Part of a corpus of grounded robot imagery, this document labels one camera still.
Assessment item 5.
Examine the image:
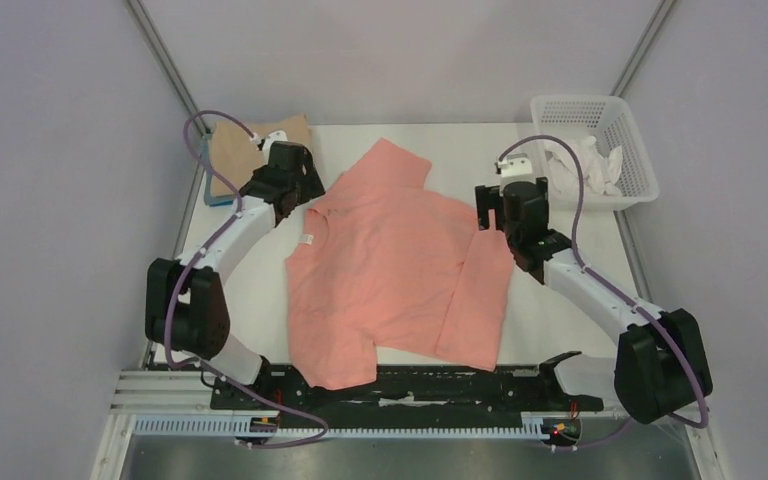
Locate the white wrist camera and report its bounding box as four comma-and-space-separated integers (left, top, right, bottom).
495, 153, 537, 192
250, 129, 288, 157

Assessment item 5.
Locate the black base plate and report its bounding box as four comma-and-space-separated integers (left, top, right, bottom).
208, 360, 604, 432

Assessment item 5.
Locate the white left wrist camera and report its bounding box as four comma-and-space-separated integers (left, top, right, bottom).
250, 129, 288, 157

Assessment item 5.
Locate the white plastic basket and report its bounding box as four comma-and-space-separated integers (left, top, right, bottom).
530, 94, 660, 211

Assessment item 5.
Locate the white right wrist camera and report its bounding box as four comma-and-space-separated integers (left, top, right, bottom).
495, 153, 537, 192

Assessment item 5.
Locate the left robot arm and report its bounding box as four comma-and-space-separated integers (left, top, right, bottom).
144, 141, 325, 408

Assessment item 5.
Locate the pink t shirt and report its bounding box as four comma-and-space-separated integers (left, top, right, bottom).
286, 139, 513, 390

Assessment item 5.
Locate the folded beige t shirt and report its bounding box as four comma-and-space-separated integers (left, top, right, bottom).
208, 114, 312, 189

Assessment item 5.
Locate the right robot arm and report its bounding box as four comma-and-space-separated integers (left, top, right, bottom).
475, 178, 713, 428

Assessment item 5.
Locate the folded blue t shirt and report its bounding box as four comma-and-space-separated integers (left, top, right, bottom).
201, 134, 237, 207

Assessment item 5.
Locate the white crumpled t shirt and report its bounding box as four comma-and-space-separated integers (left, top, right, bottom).
541, 136, 624, 200

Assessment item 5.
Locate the white slotted cable duct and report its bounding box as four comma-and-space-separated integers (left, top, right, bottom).
133, 414, 550, 441

